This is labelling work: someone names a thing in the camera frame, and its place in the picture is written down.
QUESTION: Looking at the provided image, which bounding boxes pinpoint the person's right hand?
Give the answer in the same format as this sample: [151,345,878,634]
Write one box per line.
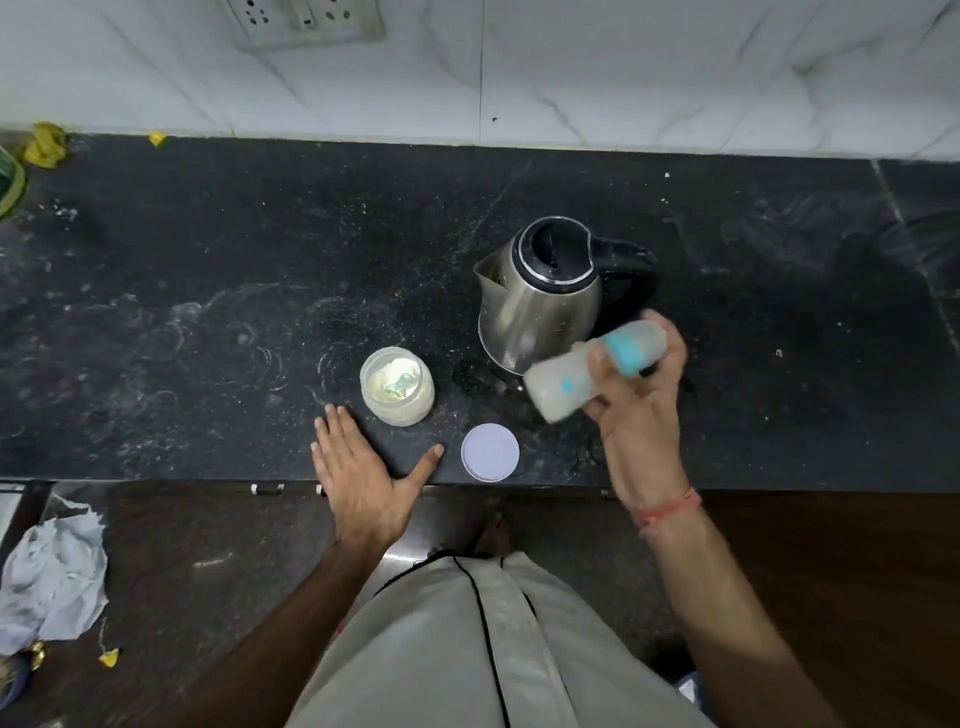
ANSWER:
[582,309,703,513]

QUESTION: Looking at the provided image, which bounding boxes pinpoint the person's left hand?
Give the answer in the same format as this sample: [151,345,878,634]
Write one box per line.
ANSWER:
[310,403,447,547]

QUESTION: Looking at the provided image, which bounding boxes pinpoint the clear baby bottle teal ring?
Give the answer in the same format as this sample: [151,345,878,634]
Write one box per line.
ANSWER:
[522,318,669,426]

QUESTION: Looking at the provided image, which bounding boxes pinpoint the person's left forearm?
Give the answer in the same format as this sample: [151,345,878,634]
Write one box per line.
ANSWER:
[146,528,406,728]

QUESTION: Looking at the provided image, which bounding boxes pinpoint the person's right forearm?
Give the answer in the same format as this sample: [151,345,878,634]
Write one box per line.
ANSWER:
[637,502,849,728]

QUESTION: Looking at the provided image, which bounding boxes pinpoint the white round jar lid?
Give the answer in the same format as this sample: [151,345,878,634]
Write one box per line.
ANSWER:
[460,423,521,483]

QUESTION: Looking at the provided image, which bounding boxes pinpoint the clear jar of white powder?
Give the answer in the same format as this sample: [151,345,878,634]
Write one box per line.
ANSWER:
[359,346,436,429]

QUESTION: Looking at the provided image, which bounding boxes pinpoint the stainless steel electric kettle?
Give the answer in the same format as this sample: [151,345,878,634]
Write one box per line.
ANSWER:
[474,216,662,377]

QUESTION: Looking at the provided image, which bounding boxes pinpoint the person's foot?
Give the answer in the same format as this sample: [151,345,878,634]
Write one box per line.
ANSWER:
[474,512,514,558]

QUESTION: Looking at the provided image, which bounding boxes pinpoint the red thread wristband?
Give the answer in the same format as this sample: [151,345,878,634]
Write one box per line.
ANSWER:
[631,487,705,536]

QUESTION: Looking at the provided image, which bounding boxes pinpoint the person's beige garment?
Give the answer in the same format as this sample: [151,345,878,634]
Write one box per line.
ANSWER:
[285,551,717,728]

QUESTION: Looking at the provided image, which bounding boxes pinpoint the white crumpled cloth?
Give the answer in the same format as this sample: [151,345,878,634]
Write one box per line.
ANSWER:
[0,501,111,657]

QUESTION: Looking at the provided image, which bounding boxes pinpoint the blue and gold object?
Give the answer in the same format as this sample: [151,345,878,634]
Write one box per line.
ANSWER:
[0,639,51,710]

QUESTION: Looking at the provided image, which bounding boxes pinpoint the yellow crumpled cloth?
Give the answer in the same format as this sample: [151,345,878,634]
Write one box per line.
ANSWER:
[22,121,70,169]

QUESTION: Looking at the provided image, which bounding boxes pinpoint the green round container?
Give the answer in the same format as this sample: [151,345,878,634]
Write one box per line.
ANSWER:
[0,144,28,220]

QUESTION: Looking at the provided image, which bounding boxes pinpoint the white wall socket plate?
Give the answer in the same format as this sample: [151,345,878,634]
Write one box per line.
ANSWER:
[217,0,387,53]

